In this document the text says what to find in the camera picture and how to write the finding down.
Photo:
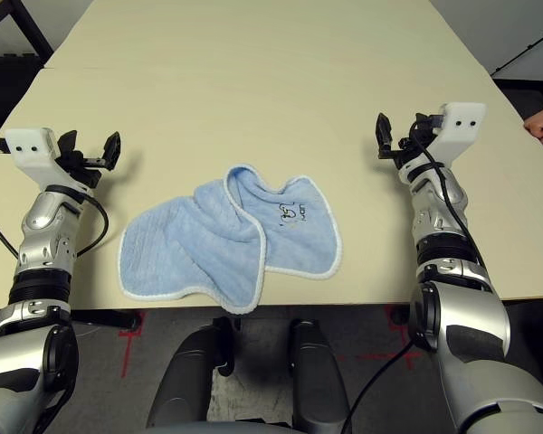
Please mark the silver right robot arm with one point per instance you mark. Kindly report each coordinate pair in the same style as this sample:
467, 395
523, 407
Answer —
461, 316

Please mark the black metal frame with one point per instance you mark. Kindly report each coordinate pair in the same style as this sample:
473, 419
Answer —
31, 27

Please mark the black table foot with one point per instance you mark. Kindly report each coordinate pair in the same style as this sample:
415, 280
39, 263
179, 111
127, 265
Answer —
399, 315

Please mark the light blue terry towel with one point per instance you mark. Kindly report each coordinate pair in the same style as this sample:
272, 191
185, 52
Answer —
185, 244

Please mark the black foam floor mat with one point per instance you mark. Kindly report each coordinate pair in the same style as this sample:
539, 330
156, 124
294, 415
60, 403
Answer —
4, 90

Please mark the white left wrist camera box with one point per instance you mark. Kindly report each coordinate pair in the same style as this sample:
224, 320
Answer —
27, 144

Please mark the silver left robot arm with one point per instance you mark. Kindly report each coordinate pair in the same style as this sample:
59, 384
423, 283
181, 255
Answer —
40, 253

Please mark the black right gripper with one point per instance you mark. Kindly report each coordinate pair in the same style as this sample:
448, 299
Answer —
409, 151

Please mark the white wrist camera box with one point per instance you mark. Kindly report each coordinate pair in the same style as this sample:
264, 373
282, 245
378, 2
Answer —
27, 144
463, 119

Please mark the black furniture with white edge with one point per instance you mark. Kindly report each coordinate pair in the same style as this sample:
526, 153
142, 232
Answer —
538, 90

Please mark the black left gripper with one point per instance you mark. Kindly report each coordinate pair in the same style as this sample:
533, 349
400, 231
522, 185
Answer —
81, 165

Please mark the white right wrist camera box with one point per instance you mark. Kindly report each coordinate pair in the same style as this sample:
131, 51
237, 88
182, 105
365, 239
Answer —
463, 119

